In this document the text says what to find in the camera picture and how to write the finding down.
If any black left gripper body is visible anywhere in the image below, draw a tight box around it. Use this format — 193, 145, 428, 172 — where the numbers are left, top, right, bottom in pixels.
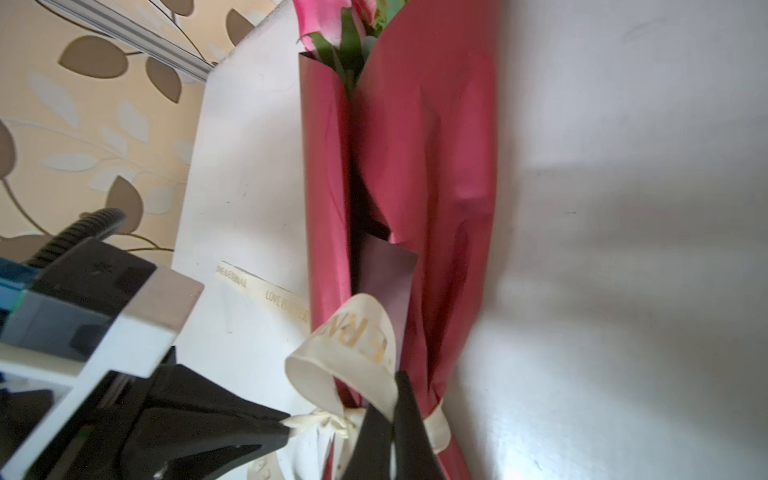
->
1, 345, 176, 479

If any pink fake rose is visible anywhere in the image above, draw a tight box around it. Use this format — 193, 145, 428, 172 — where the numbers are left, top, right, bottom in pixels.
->
352, 0, 377, 25

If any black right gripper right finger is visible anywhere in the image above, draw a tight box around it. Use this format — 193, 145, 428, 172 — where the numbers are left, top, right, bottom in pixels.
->
393, 371, 445, 480

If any cream ribbon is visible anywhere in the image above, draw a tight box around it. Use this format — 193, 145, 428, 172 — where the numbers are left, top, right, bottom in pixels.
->
215, 262, 466, 479

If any dark red wrapping paper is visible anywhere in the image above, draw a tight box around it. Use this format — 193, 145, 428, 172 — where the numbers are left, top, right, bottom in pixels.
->
298, 0, 500, 480

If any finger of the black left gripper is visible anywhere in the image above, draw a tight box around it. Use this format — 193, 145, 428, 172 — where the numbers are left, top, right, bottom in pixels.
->
119, 364, 289, 468

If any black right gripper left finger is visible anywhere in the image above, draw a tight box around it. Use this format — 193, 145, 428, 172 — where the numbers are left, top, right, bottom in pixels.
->
342, 405, 393, 480

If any magenta fake rose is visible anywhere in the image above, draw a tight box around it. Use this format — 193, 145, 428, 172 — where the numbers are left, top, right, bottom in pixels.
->
293, 0, 353, 52

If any light blue fake rose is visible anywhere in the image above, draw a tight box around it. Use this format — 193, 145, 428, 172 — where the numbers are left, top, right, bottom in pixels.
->
310, 0, 407, 93

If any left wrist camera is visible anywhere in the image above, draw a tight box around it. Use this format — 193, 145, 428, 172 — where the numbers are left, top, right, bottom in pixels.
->
1, 239, 204, 479

